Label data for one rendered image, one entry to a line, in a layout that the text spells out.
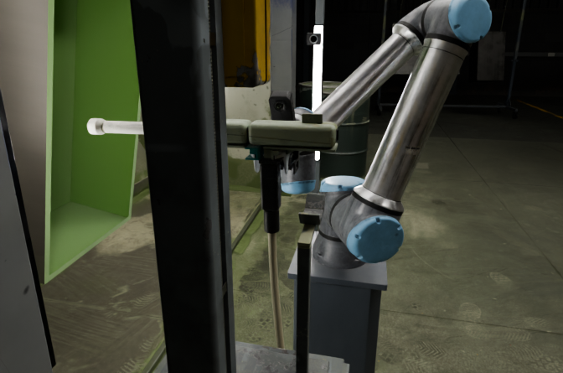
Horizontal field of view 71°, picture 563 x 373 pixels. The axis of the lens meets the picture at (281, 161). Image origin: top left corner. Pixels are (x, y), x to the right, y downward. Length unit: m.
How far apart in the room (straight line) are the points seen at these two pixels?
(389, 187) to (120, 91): 1.38
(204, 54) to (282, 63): 3.02
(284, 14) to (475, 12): 2.37
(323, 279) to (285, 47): 2.38
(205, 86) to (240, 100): 3.14
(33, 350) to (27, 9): 0.96
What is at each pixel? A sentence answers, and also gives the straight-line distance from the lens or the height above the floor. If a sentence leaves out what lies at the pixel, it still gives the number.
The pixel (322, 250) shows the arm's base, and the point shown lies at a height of 0.68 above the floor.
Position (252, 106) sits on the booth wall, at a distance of 3.45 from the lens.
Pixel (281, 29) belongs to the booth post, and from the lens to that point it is 3.35.
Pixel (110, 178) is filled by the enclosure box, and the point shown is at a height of 0.67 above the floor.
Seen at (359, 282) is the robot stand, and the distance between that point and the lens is 1.27.
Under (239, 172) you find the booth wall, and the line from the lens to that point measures 3.64.
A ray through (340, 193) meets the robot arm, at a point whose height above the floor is 0.89.
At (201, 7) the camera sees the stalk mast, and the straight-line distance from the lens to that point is 0.34.
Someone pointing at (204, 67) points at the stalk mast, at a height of 1.31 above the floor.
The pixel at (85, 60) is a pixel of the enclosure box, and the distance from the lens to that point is 2.12.
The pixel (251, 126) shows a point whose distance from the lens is 0.69.
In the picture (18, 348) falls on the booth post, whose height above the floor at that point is 0.77.
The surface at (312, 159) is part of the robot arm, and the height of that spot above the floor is 1.05.
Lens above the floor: 1.33
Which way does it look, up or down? 17 degrees down
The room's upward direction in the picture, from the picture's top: straight up
